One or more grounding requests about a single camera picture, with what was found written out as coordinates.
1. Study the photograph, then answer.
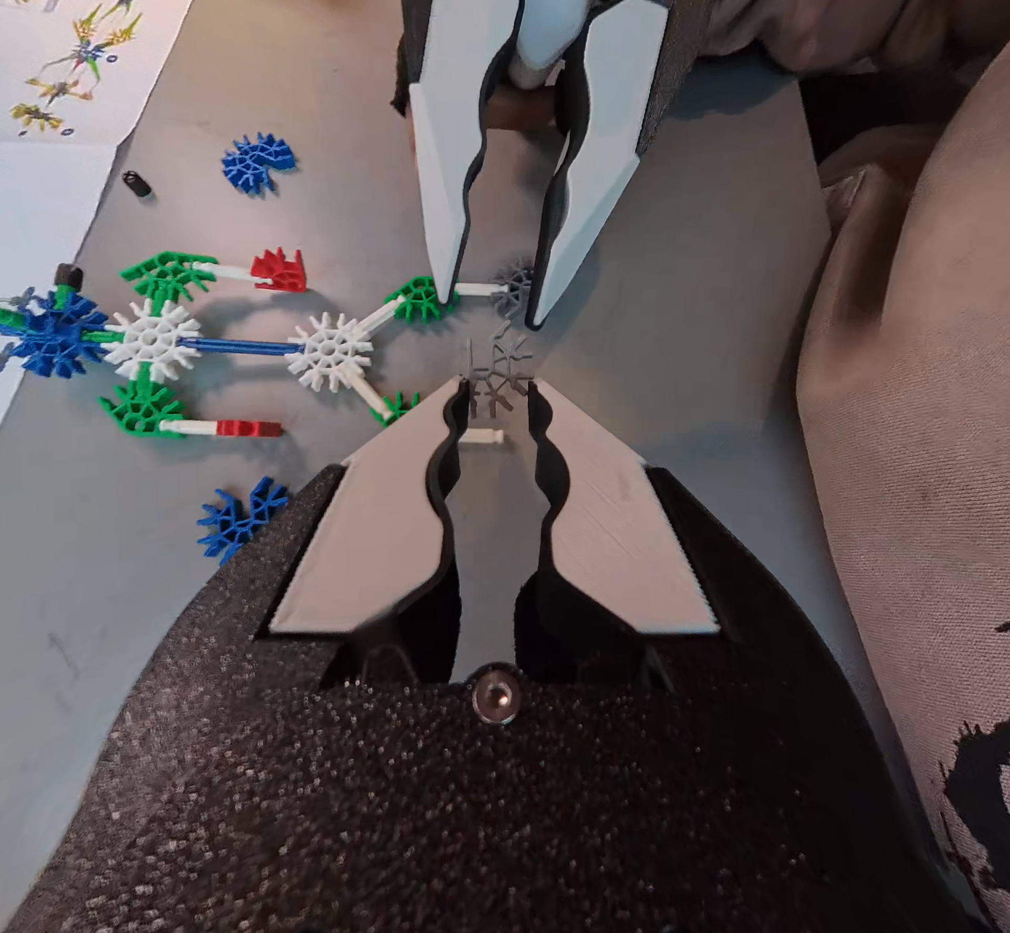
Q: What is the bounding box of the blue snowflake toy connector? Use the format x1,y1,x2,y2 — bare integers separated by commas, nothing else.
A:
221,132,301,196
197,477,289,563

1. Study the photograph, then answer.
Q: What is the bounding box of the construction toy figure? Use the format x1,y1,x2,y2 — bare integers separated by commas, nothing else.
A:
0,250,510,449

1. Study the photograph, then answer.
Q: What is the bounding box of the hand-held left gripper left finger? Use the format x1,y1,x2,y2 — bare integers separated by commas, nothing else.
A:
270,378,470,683

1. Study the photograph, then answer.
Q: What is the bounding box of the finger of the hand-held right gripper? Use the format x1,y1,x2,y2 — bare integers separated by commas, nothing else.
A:
407,0,525,309
524,0,672,333

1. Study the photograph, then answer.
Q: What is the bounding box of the folded instruction sheet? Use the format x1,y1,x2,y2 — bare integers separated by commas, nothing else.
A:
0,0,213,425

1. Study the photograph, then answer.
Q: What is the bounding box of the person's right hand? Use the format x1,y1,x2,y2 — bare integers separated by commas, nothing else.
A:
489,85,567,131

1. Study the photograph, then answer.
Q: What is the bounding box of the grey desk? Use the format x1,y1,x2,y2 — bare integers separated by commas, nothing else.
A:
0,0,877,902

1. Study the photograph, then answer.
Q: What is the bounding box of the grey snowflake toy connector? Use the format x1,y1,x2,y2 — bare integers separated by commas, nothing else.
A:
460,320,538,421
491,266,538,319

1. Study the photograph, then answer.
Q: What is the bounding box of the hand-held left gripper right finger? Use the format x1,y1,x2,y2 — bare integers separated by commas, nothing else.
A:
513,381,722,683

